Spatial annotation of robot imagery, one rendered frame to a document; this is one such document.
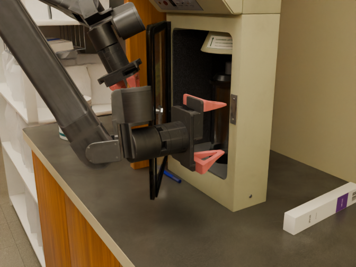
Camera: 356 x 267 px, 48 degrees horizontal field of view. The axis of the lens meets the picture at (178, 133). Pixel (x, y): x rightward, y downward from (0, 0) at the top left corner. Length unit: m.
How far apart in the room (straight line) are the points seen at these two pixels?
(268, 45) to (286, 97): 0.48
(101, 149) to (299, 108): 0.86
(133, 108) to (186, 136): 0.11
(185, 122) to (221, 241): 0.31
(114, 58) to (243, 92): 0.30
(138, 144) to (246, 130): 0.36
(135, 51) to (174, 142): 0.52
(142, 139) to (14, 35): 0.25
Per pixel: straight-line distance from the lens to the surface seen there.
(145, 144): 0.66
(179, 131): 0.69
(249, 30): 0.90
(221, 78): 1.04
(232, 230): 0.94
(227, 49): 0.98
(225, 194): 1.02
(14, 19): 0.68
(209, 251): 0.87
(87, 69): 2.12
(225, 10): 0.87
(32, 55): 0.67
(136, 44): 1.16
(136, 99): 0.65
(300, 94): 1.36
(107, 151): 0.65
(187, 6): 0.98
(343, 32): 1.25
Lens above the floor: 1.43
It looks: 18 degrees down
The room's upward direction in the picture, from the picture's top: straight up
